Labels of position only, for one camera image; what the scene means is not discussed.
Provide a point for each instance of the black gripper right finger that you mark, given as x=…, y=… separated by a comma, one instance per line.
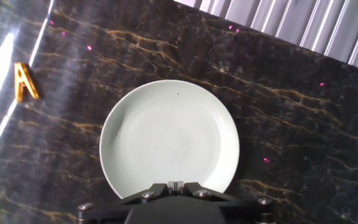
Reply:
x=204, y=194

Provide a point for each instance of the black gold-veined marble mat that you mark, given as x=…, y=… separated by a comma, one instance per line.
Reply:
x=259, y=124

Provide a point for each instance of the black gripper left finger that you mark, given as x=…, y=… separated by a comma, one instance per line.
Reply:
x=148, y=194

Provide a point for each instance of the orange plastic clothespin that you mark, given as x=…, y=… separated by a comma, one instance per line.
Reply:
x=18, y=87

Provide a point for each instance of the pale green round plate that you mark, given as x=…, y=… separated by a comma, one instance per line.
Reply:
x=166, y=133

